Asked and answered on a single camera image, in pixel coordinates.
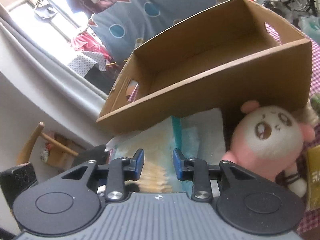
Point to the blue face mask packet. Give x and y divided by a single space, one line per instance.
202 136

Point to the green white scrunchie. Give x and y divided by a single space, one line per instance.
306 115

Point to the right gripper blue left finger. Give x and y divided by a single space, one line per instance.
121 170

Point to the polka dot cloth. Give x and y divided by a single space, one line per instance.
86 60

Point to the brown cardboard box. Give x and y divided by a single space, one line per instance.
219 58

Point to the cotton swab packet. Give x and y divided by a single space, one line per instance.
158 142

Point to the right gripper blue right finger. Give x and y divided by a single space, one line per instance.
195 170

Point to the pink plush doll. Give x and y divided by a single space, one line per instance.
268 141

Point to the white curtain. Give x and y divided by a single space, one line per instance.
65 81

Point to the yellow snack packet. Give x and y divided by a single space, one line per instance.
313 176

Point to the blue patterned hanging sheet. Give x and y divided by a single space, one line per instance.
127 24

